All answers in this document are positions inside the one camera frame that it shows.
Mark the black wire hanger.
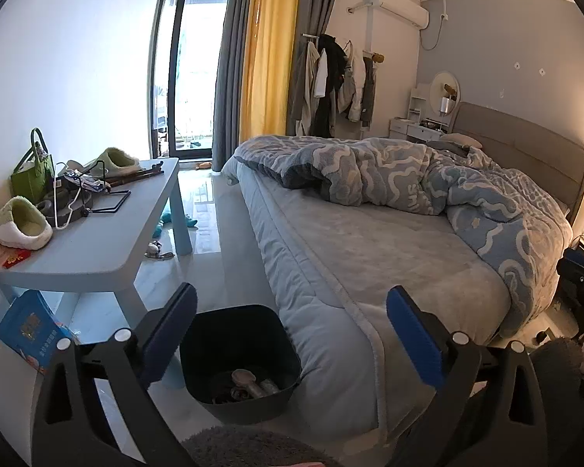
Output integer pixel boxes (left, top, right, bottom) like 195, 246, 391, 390
84, 190, 130, 215

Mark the glass balcony door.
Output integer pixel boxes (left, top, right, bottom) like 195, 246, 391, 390
148, 0, 234, 159

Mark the white clothes rack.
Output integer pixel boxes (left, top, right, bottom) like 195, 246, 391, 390
302, 33, 371, 132

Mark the blue plush toy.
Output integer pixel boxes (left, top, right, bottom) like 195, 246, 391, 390
158, 209, 199, 234

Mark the green handbag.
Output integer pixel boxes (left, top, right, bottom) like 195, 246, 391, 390
11, 128, 55, 204

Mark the white air conditioner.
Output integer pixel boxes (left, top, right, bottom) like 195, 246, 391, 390
345, 0, 430, 27

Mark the yellow curtain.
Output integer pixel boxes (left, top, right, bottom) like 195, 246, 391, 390
238, 0, 303, 144

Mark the bed with grey sheet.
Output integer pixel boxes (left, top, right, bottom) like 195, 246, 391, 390
221, 102, 584, 443

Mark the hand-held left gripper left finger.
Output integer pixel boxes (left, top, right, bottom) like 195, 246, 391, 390
32, 283, 198, 467

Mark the black bedside cabinet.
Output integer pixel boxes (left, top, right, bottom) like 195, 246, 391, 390
557, 246, 584, 312

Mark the grey fleece clothing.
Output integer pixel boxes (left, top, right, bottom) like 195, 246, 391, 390
180, 425, 344, 467

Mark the grey pillow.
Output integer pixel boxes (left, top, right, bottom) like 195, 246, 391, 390
450, 132, 484, 149

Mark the white wall pipe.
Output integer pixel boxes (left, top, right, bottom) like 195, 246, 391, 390
347, 0, 378, 54

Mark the grey curtain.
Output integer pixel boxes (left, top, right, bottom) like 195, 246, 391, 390
211, 0, 259, 173
287, 0, 344, 137

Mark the keychain with plush ball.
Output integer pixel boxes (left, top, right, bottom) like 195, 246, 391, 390
145, 241, 176, 261

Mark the light blue table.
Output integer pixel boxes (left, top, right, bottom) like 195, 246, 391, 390
0, 158, 194, 390

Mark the dark carved wooden stick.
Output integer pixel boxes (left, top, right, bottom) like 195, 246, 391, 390
104, 164, 165, 190

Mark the row of hanging clothes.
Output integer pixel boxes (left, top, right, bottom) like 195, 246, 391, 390
287, 34, 378, 138

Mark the blue cardboard box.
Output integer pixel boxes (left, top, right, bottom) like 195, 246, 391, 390
0, 290, 74, 375

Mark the round mirror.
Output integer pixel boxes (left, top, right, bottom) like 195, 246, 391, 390
429, 71, 461, 116

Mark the white dressing table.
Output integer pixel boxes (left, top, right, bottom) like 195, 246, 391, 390
388, 86, 451, 143

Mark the green white fleece slipper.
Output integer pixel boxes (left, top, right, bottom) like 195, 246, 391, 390
0, 196, 53, 250
85, 147, 139, 176

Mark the blue patterned fleece blanket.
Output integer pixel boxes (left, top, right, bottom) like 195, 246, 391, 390
234, 135, 572, 339

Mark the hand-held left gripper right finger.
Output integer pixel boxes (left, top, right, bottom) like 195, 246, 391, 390
387, 285, 548, 467

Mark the red envelope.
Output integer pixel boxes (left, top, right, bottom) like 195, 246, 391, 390
2, 249, 32, 269

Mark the black plastic bin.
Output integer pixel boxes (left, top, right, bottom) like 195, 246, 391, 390
179, 304, 303, 425

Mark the person's right forearm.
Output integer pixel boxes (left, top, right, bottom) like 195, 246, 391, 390
529, 338, 584, 467

